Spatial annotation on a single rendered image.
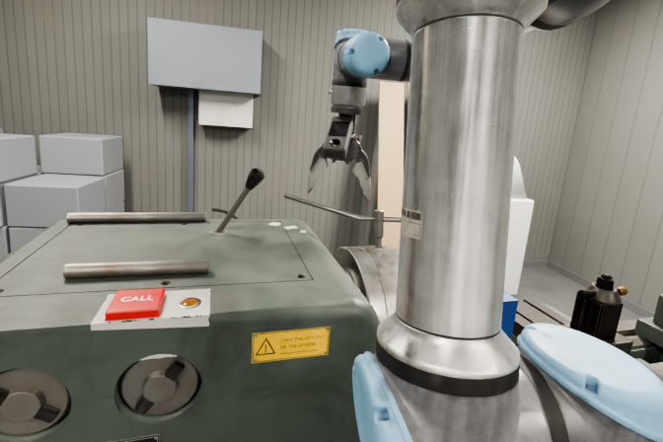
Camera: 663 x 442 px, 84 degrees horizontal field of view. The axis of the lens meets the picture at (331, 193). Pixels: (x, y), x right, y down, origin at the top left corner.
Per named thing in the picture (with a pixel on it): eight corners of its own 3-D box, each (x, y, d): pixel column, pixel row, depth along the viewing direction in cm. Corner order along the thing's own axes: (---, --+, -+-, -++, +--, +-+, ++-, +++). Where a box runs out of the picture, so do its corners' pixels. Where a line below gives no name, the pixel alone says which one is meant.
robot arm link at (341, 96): (365, 87, 75) (326, 84, 77) (362, 110, 77) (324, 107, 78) (368, 88, 83) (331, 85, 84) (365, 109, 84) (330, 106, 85)
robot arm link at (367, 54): (413, 34, 63) (394, 41, 74) (349, 26, 62) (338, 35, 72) (406, 82, 66) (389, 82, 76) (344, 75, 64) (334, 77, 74)
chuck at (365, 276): (369, 430, 69) (374, 262, 68) (323, 354, 99) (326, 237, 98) (386, 427, 70) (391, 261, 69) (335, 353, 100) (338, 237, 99)
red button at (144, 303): (105, 328, 45) (104, 312, 44) (117, 303, 50) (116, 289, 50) (159, 323, 47) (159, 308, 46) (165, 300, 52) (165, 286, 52)
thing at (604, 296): (605, 306, 90) (608, 295, 90) (575, 291, 98) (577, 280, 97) (628, 304, 92) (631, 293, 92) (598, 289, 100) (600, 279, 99)
